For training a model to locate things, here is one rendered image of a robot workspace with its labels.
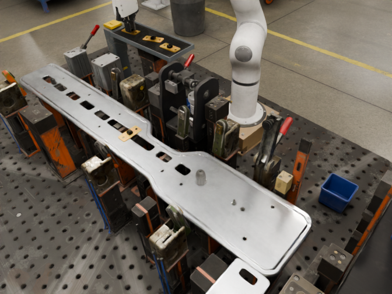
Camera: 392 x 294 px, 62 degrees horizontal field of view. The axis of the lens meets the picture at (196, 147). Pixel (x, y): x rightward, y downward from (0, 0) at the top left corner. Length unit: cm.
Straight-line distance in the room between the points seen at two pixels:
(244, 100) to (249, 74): 13
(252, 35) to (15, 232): 115
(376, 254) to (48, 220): 112
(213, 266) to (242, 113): 80
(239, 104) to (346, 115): 168
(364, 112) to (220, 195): 228
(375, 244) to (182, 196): 51
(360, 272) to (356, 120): 221
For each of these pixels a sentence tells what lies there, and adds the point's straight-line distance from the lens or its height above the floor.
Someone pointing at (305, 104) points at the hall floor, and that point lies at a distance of 303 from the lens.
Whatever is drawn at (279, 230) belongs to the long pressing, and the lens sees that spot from 90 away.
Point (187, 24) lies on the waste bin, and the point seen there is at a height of 16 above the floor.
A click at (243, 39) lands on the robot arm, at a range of 123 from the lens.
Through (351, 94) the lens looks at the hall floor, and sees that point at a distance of 327.
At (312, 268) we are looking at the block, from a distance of 87.
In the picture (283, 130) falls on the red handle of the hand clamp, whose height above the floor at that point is 113.
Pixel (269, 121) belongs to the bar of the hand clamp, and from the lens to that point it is 85.
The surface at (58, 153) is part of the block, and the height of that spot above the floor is 85.
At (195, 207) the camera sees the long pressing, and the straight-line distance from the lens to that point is 93.
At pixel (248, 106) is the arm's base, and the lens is 145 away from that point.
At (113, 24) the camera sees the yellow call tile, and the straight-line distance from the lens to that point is 159.
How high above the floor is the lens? 176
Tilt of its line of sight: 44 degrees down
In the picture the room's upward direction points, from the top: 4 degrees counter-clockwise
